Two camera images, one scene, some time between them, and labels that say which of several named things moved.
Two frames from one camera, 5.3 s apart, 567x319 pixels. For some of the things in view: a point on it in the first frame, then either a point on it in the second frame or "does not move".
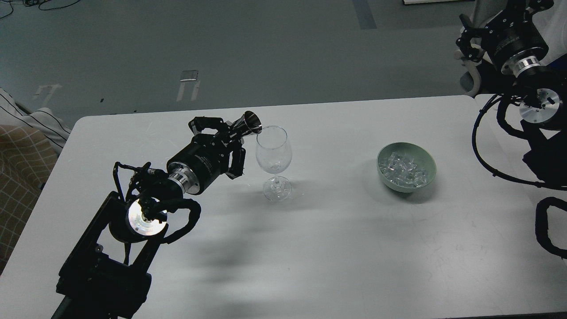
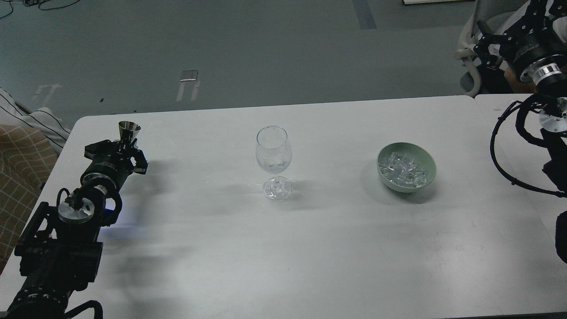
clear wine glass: [273, 154] does not move
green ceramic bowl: [405, 167] does not move
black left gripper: [197, 167] to [113, 168]
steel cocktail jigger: [249, 122] to [128, 128]
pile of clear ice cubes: [400, 169] does not move
